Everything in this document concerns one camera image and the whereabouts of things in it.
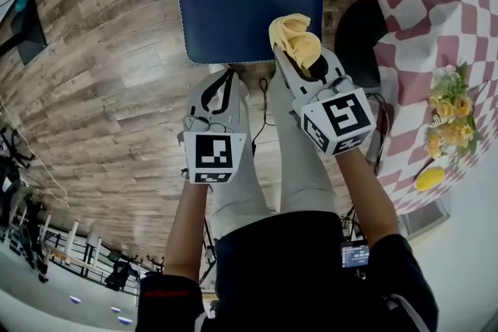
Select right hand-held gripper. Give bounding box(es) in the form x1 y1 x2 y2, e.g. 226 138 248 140
272 44 377 158

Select small screen device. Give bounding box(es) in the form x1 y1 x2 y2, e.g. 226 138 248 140
340 240 371 270

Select person's right forearm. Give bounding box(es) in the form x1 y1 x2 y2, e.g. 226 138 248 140
335 151 402 246

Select yellow artificial flower bouquet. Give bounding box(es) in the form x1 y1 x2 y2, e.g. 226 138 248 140
423 61 484 169

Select pink checkered tablecloth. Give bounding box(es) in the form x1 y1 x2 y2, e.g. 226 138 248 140
365 0 498 215

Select long white cable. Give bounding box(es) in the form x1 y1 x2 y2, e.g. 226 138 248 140
0 96 69 208

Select person's dark shirt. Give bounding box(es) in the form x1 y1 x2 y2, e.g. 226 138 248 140
135 211 440 332

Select yellow cloth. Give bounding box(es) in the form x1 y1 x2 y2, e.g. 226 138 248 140
268 13 322 72

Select person's left forearm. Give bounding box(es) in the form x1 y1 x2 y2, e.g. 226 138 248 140
163 180 213 279

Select person's light grey trousers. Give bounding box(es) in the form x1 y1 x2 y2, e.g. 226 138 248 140
208 64 338 240

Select black equipment pile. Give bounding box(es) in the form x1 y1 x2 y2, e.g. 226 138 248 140
0 128 51 285

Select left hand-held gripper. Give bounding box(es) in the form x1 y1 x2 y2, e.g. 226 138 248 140
177 71 251 185

